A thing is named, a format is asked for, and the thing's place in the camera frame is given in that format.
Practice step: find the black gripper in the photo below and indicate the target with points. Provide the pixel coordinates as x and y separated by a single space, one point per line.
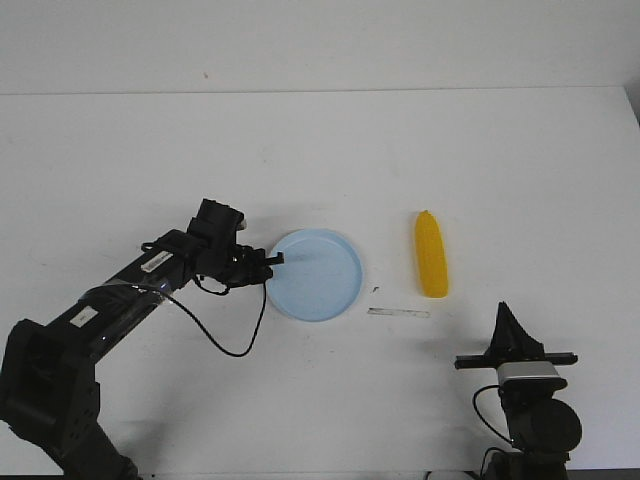
510 340
221 257

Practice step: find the light blue round plate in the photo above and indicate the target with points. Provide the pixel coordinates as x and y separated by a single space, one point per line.
321 277

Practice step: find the yellow corn cob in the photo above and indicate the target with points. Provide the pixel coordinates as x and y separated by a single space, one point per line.
431 256

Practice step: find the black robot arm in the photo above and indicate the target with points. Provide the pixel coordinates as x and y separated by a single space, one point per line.
542 430
49 393

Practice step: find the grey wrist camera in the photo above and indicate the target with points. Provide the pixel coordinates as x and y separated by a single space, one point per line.
534 374

